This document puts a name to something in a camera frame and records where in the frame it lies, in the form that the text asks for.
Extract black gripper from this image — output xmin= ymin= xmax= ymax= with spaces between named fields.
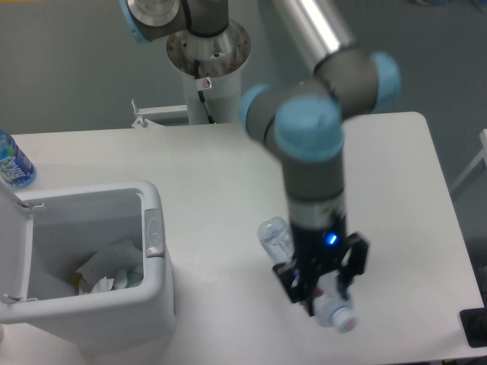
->
xmin=272 ymin=216 xmax=369 ymax=317

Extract crushed clear plastic bottle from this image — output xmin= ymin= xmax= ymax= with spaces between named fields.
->
xmin=257 ymin=217 xmax=357 ymax=333

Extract white tissue paper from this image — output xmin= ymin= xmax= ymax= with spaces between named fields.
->
xmin=76 ymin=240 xmax=144 ymax=291

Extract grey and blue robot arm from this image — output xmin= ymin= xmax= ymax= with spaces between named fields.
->
xmin=120 ymin=1 xmax=401 ymax=320

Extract yellow and white trash wrappers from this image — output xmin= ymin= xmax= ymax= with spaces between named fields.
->
xmin=74 ymin=275 xmax=114 ymax=295

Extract white plastic trash can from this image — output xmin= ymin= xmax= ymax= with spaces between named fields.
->
xmin=1 ymin=181 xmax=177 ymax=348

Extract black clamp at table edge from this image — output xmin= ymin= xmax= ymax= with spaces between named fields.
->
xmin=460 ymin=307 xmax=486 ymax=348

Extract white furniture leg at right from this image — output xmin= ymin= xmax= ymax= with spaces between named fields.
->
xmin=450 ymin=129 xmax=486 ymax=200

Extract blue labelled water bottle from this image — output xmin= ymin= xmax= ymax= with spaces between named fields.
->
xmin=1 ymin=130 xmax=36 ymax=189

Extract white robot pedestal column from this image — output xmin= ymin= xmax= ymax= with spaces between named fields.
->
xmin=167 ymin=20 xmax=251 ymax=113

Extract white pedestal base frame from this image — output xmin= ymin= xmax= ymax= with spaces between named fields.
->
xmin=130 ymin=98 xmax=244 ymax=129

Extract black cable on pedestal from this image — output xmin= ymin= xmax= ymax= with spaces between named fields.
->
xmin=193 ymin=59 xmax=216 ymax=125

